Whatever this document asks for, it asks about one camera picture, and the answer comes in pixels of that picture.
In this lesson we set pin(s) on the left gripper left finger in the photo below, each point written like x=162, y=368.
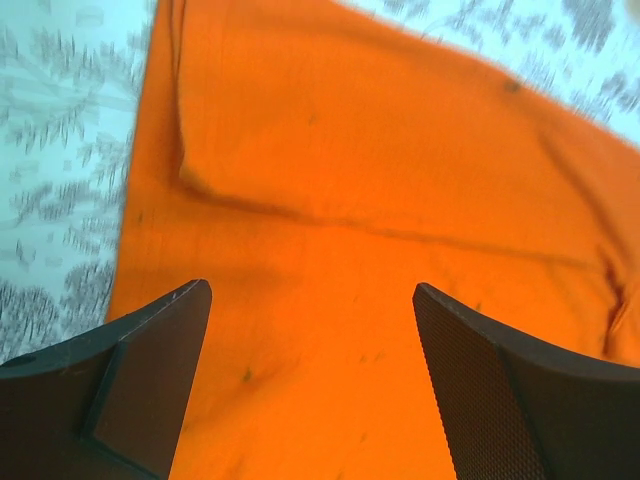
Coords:
x=108, y=403

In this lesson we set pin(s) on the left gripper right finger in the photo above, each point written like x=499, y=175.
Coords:
x=516, y=407

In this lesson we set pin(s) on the orange t shirt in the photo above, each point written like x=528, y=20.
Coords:
x=314, y=166

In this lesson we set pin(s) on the floral patterned table mat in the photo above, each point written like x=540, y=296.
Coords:
x=71, y=77

